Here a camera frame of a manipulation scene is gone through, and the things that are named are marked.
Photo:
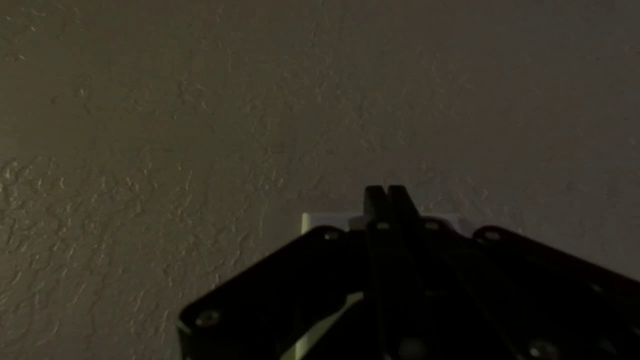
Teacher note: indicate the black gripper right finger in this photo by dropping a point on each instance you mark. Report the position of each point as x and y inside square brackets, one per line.
[401, 212]

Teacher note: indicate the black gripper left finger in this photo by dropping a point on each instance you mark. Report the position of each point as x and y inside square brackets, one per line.
[375, 212]

